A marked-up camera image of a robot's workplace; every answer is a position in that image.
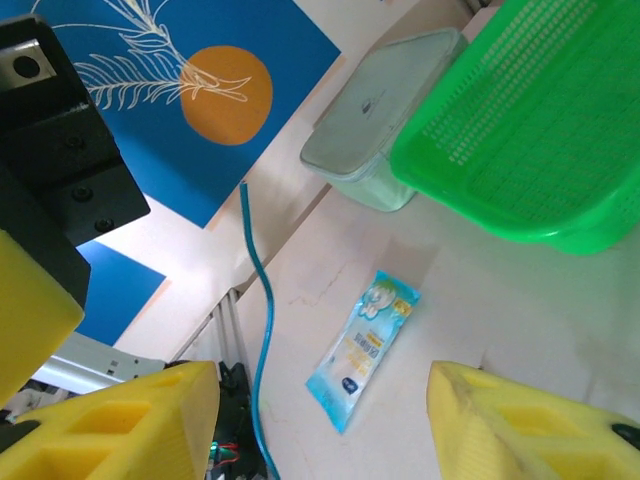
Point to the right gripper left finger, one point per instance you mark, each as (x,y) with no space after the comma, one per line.
(175,425)

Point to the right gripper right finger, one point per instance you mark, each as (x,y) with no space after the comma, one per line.
(465,430)

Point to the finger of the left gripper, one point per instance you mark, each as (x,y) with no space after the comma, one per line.
(35,310)

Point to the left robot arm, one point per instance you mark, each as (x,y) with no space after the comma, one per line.
(232,400)

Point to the blue poster orange circle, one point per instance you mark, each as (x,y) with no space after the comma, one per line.
(165,150)

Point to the light blue wipes packet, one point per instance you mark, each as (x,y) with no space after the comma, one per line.
(360,350)

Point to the green plastic mesh basket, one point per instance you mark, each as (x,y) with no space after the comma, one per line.
(525,125)

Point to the plain blue wall poster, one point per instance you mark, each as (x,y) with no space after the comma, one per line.
(120,295)

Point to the aluminium rail frame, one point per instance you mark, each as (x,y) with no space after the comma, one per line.
(227,325)

